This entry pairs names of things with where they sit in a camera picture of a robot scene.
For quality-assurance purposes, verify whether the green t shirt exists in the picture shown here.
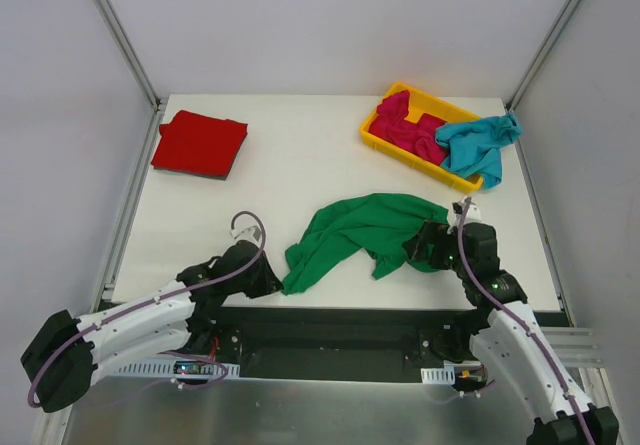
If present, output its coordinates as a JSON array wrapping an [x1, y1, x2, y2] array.
[[282, 193, 448, 295]]

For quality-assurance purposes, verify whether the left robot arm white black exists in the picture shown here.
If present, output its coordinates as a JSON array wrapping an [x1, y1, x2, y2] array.
[[20, 240, 282, 413]]

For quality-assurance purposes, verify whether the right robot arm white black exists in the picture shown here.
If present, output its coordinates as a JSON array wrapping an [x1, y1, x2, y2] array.
[[403, 221, 619, 444]]

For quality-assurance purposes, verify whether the magenta t shirt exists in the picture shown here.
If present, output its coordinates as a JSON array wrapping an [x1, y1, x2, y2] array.
[[369, 90, 448, 165]]

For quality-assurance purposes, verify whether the teal t shirt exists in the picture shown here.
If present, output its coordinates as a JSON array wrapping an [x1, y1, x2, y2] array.
[[435, 113, 522, 189]]

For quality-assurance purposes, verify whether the yellow plastic bin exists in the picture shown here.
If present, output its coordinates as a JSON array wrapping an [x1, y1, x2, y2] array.
[[360, 82, 484, 193]]

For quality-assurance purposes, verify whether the folded red t shirt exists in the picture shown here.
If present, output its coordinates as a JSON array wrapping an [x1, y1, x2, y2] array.
[[151, 110, 248, 180]]

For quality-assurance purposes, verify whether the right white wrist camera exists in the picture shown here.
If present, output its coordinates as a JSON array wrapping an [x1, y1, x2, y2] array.
[[452, 197, 482, 226]]

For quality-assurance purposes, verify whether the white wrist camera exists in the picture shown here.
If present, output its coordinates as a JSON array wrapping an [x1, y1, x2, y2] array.
[[230, 225, 263, 247], [452, 197, 482, 226]]

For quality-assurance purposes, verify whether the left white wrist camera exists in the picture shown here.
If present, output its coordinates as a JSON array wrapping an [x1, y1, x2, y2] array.
[[230, 225, 263, 247]]

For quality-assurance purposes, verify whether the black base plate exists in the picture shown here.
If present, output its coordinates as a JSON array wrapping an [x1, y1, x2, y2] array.
[[176, 307, 474, 383]]

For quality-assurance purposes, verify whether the right aluminium side rail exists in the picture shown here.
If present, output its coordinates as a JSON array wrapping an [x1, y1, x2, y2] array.
[[502, 137, 576, 326]]

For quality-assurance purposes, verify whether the aluminium side rail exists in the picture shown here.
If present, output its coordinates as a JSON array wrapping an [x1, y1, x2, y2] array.
[[502, 137, 576, 326], [89, 99, 167, 312]]

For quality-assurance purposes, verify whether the right white cable duct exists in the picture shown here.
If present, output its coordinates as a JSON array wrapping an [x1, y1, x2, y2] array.
[[420, 365, 487, 386]]

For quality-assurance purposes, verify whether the white cable duct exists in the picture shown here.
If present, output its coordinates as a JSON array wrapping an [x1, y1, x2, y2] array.
[[111, 357, 240, 380], [420, 365, 487, 386]]

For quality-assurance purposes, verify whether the left white cable duct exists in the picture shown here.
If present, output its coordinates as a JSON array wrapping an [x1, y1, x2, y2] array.
[[111, 357, 240, 380]]

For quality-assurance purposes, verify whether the front aluminium rail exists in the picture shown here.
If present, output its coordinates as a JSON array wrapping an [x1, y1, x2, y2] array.
[[64, 317, 604, 366]]

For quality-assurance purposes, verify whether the left aluminium side rail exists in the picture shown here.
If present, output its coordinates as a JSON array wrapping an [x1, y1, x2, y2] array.
[[89, 99, 167, 312]]

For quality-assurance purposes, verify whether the right aluminium frame post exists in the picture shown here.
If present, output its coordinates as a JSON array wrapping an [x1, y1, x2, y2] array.
[[504, 0, 609, 111]]

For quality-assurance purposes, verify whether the aluminium frame post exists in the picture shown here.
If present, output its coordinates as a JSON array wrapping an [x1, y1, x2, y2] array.
[[93, 0, 162, 111], [504, 0, 609, 111]]

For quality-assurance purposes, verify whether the left aluminium frame post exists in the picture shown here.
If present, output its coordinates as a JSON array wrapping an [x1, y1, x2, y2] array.
[[93, 0, 162, 111]]

